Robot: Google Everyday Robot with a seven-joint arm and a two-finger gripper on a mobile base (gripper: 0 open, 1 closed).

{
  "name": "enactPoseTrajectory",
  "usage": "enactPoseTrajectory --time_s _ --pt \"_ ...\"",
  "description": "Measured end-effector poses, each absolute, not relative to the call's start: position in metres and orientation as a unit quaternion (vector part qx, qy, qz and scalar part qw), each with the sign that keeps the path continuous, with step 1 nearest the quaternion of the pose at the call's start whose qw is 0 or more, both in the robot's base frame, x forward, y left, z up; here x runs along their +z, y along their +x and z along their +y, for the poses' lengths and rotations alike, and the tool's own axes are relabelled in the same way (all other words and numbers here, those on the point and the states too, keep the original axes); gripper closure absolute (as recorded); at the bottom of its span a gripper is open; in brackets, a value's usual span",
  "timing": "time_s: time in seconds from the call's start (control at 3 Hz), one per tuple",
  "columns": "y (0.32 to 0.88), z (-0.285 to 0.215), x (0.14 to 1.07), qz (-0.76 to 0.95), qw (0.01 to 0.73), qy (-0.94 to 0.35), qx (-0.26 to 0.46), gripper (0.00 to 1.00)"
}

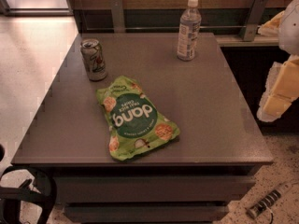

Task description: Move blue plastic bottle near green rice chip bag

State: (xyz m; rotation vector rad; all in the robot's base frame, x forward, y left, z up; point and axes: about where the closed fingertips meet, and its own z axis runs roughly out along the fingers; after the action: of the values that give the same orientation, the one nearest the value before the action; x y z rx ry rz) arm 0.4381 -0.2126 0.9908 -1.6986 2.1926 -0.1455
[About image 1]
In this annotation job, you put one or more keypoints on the right metal wall bracket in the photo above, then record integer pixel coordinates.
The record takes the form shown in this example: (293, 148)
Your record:
(249, 30)

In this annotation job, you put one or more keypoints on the grey drawer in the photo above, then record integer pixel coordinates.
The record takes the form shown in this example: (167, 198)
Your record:
(152, 189)
(145, 214)

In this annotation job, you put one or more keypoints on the grey lower drawer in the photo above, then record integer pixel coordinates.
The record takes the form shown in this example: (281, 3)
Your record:
(145, 214)

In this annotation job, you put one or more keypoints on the clear plastic water bottle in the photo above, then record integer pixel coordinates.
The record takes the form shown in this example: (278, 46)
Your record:
(189, 27)

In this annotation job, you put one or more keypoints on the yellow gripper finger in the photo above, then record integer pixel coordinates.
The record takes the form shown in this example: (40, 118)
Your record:
(270, 28)
(283, 89)

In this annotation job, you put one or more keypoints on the black chair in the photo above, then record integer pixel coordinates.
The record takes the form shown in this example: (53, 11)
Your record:
(10, 198)

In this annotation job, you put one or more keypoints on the silver soda can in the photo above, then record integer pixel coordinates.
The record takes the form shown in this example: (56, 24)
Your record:
(93, 59)

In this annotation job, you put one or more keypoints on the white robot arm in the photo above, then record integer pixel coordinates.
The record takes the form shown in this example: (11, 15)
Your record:
(282, 83)

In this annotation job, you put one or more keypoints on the left metal wall bracket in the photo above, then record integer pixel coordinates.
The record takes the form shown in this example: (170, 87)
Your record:
(117, 13)

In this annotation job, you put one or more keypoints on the green rice chip bag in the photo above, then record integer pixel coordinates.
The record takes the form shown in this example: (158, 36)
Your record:
(135, 125)

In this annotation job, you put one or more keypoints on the white power strip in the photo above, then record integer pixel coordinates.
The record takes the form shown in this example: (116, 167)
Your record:
(269, 200)

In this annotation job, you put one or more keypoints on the metal wall bracket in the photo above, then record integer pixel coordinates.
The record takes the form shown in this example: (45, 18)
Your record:
(249, 30)
(117, 13)

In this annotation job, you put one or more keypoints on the grey upper drawer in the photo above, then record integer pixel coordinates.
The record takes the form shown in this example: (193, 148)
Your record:
(152, 189)

